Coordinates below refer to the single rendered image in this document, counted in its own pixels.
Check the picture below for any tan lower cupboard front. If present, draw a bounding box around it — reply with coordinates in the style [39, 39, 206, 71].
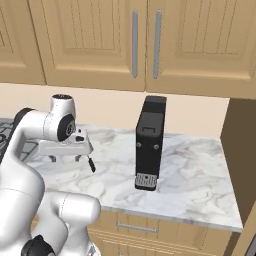
[87, 229, 232, 256]

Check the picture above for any grey drawer handle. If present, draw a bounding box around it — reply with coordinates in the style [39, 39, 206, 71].
[116, 220, 159, 234]

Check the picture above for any grey cupboard door handle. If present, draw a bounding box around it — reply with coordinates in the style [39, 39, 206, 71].
[131, 8, 140, 79]
[152, 8, 164, 80]

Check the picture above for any tan tall cabinet side panel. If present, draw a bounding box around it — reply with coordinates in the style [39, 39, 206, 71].
[220, 97, 256, 256]

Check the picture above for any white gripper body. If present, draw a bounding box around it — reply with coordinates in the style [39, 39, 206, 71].
[37, 129, 95, 158]

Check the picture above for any black coffee machine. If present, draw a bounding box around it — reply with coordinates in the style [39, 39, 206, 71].
[134, 95, 168, 192]

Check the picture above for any tan upper cupboard door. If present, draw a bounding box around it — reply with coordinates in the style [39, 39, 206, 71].
[27, 0, 148, 93]
[0, 0, 47, 86]
[145, 0, 256, 100]

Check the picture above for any black-handled spatula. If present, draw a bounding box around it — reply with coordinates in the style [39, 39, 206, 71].
[85, 155, 97, 174]

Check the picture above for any tan drawer front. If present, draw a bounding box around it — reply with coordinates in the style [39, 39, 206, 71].
[87, 209, 233, 248]

